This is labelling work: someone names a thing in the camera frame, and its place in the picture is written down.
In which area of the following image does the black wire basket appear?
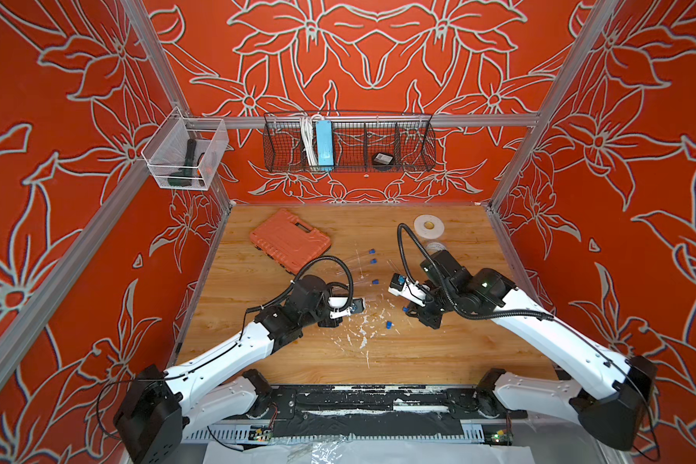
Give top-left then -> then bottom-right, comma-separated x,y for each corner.
263,110 -> 438,173

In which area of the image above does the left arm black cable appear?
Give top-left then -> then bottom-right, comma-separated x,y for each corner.
95,254 -> 355,442

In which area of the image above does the dark green tool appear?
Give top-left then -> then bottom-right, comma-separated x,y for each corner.
168,138 -> 196,188

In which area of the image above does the light blue box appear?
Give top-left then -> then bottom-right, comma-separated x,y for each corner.
314,119 -> 334,171

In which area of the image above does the orange plastic tool case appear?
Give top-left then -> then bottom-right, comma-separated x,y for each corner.
249,209 -> 332,275

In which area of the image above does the clear packing tape roll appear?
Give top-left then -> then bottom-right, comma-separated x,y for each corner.
425,241 -> 447,254

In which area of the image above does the clear acrylic wall box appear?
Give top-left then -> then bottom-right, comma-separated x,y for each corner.
141,108 -> 229,191

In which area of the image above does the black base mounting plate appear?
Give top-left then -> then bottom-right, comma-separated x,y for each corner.
249,385 -> 528,445

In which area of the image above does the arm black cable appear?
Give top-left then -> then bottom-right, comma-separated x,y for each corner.
95,254 -> 355,442
396,222 -> 662,462

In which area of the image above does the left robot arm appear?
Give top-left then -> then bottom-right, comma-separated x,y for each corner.
113,275 -> 354,463

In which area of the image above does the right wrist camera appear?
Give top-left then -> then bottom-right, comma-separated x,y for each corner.
389,273 -> 427,307

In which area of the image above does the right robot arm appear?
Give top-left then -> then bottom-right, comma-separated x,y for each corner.
389,251 -> 657,452

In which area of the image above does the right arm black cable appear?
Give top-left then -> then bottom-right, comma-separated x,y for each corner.
396,222 -> 662,462

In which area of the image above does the white cable bundle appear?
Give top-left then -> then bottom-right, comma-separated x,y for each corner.
300,115 -> 319,168

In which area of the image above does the white foam tape roll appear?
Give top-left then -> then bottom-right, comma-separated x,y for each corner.
413,215 -> 446,240

